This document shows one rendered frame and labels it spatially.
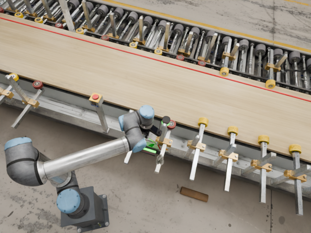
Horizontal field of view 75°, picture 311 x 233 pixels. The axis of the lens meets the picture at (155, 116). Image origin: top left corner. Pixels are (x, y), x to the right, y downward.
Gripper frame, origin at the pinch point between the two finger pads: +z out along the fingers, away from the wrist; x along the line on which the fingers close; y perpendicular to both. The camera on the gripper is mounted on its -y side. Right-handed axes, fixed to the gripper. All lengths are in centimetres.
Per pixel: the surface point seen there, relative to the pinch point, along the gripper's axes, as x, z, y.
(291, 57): -157, 17, -124
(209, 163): -7, 30, -56
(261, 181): 5, 4, -87
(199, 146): -6.9, 3.4, -39.0
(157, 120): -27.8, 21.8, -0.9
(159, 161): 10.3, 14.2, -13.8
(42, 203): 63, 102, 92
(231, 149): -6, -9, -59
